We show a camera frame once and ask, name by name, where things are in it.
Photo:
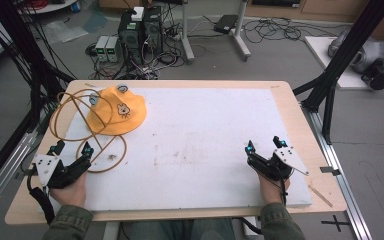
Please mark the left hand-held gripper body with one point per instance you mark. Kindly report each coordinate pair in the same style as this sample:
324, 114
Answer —
67, 173

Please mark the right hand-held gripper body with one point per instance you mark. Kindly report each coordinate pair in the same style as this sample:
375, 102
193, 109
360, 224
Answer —
273, 168

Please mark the orange bucket hat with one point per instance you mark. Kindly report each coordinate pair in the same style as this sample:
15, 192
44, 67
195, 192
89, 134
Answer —
121, 116

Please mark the person's left hand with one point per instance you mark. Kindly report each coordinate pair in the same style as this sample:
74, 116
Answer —
71, 193

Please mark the person's right hand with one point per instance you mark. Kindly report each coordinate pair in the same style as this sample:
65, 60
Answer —
273, 191

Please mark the white foam board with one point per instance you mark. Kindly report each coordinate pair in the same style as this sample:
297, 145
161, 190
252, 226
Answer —
200, 146

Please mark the thin wooden stick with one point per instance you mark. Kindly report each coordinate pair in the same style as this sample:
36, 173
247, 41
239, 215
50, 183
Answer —
320, 196

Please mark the white floor platform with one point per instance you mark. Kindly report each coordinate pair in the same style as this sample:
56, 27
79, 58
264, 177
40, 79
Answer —
323, 56

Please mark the grey power supply unit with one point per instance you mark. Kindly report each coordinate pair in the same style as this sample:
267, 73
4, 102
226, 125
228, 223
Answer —
112, 49
101, 48

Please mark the person's legs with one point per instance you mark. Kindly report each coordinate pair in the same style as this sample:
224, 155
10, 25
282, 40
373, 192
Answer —
180, 230

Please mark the black device on platform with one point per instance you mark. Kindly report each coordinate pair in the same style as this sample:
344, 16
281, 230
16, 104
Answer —
378, 76

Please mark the black computer tower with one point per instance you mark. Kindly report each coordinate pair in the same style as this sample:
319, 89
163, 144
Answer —
153, 30
130, 36

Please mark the silver grey rounded device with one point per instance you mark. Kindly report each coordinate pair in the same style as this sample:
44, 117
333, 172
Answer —
363, 53

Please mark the black flat box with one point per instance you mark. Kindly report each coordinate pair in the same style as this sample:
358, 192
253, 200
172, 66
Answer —
226, 24

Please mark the small grey metal bracket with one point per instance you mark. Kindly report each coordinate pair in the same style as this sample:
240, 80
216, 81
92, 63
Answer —
330, 170

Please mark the aluminium rail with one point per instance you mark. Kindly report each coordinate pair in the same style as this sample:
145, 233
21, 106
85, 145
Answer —
3, 166
336, 166

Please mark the black metal frame post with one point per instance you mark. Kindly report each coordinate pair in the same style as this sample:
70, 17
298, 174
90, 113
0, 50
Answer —
20, 43
343, 56

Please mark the white desk frame legs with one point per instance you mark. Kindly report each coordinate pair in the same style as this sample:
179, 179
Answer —
213, 36

